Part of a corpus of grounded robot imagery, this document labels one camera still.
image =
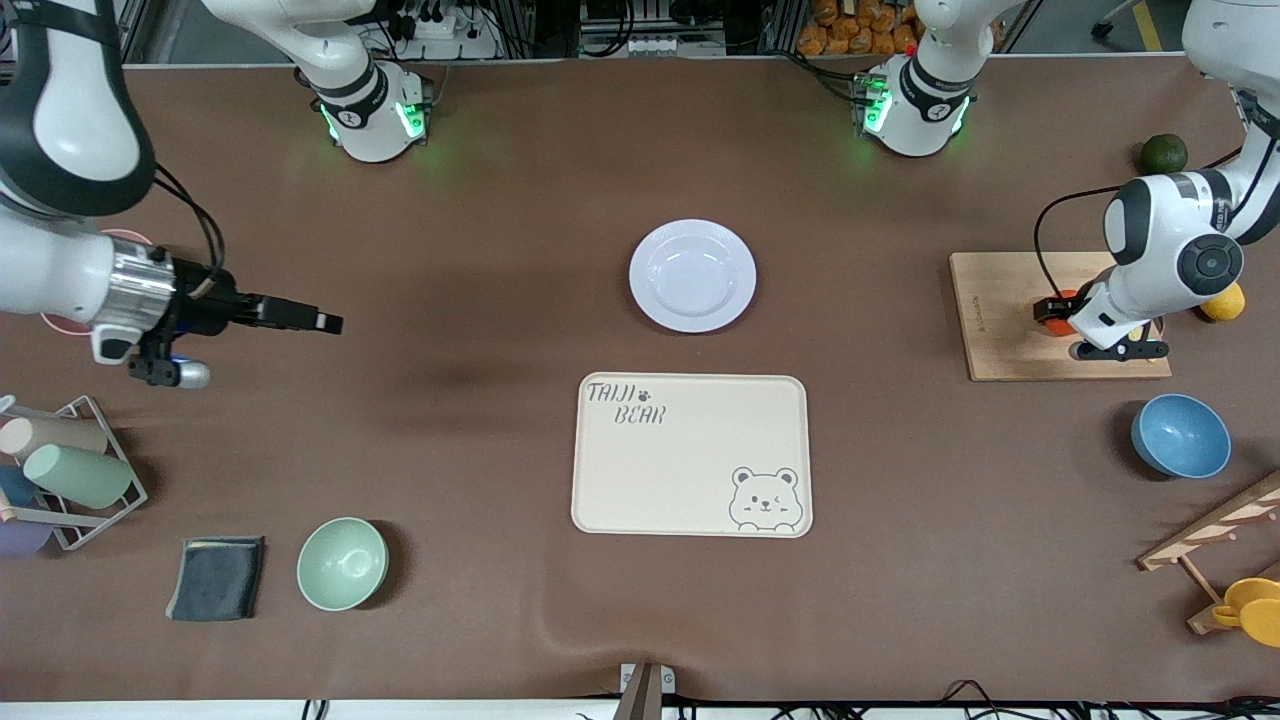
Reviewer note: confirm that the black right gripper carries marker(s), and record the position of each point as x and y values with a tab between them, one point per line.
208	309

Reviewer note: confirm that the orange fruit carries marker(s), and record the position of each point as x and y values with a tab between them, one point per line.
1062	328

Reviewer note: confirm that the white round plate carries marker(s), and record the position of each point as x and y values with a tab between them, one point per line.
692	276

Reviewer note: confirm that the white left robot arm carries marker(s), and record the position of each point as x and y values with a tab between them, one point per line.
1150	260

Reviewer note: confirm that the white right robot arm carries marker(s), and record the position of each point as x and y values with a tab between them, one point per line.
60	100

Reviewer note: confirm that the wooden cutting board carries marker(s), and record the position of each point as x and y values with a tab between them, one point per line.
1000	350

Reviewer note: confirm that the yellow lemon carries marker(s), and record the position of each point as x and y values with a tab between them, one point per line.
1228	303

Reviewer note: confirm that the blue bowl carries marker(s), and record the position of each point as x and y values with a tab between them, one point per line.
1182	437

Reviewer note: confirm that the dark green avocado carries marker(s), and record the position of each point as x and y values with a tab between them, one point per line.
1164	155

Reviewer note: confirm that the pink bowl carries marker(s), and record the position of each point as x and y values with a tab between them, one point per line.
70	325

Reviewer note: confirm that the light green bowl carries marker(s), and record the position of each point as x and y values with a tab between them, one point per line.
342	564

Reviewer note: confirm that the beige cup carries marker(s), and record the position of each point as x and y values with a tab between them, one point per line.
60	436

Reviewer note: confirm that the wooden mug rack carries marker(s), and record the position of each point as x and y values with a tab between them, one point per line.
1215	525

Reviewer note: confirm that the light green cup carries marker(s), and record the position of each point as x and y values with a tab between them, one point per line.
80	476

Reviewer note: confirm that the dark grey folded cloth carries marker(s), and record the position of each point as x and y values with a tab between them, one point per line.
215	580

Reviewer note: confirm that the white power strip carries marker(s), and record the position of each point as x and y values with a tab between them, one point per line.
445	35

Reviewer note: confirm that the brown table mat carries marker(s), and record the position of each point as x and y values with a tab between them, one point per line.
900	600

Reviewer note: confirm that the blue cup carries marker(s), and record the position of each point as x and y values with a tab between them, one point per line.
15	485

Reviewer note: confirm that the pile of orange snack packs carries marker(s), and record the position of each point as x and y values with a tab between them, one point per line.
850	35

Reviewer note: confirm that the purple cup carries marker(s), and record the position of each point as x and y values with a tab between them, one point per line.
20	538

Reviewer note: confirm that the yellow mug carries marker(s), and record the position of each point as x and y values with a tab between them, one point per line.
1258	610

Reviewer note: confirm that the cream bear print tray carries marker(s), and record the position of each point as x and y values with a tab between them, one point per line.
690	470

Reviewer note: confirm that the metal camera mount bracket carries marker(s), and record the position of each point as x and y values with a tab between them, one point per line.
643	690

